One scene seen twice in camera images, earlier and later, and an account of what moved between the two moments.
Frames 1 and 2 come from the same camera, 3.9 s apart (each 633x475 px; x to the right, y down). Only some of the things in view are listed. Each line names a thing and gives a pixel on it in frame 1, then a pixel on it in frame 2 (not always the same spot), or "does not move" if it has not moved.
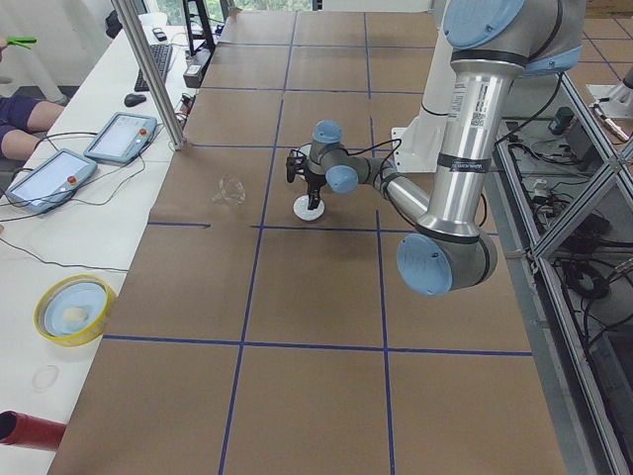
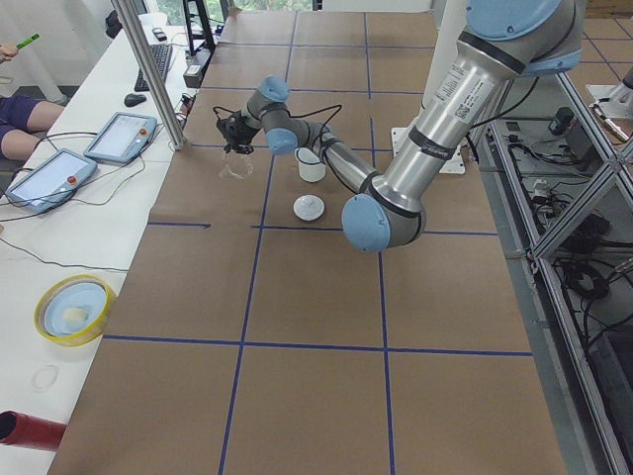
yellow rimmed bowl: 73,309 does not move
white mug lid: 302,211 does not move
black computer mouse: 132,99 does not move
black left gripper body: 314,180 -> 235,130
